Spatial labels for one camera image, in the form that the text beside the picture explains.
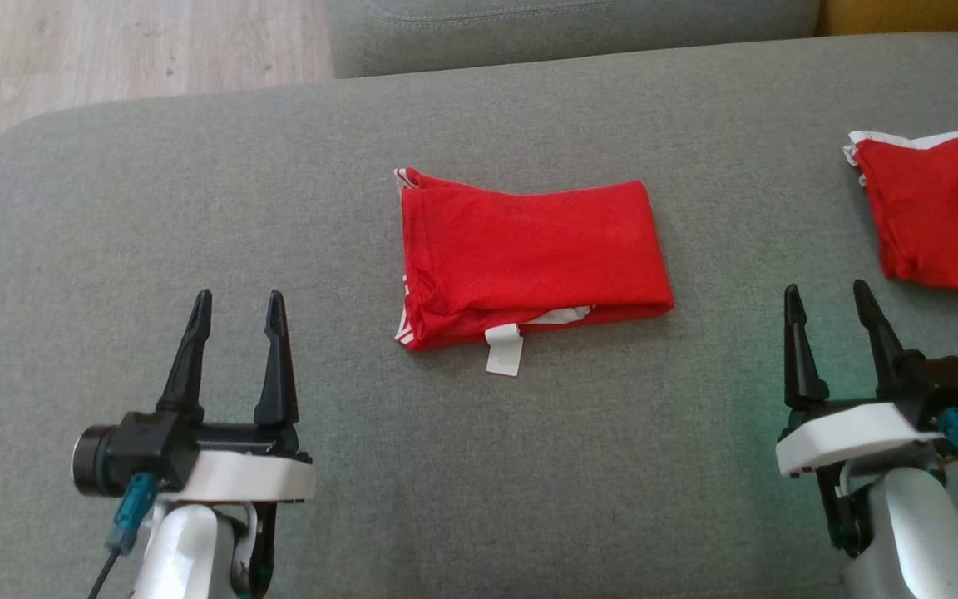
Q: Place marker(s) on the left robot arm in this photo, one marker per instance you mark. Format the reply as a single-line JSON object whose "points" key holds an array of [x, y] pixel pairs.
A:
{"points": [[184, 557]]}

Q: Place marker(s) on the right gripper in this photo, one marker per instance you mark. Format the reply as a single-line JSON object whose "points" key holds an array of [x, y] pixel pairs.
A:
{"points": [[845, 437]]}

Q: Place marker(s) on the small grey sofa seat cushion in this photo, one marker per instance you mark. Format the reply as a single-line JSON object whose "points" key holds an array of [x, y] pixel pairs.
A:
{"points": [[570, 33]]}

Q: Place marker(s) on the red Bulls basketball jersey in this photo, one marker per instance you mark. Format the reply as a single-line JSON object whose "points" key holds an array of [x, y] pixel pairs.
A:
{"points": [[529, 249]]}

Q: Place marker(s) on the red shorts with white trim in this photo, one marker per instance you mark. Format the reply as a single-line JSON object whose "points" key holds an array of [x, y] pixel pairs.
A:
{"points": [[945, 216]]}

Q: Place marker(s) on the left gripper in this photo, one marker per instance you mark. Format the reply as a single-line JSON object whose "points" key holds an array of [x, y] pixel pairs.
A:
{"points": [[246, 478]]}

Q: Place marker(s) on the large grey sofa seat cushion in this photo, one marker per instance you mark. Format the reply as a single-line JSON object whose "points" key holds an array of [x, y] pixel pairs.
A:
{"points": [[529, 466]]}

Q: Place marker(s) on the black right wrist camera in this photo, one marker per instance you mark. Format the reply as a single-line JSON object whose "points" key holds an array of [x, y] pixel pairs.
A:
{"points": [[953, 387]]}

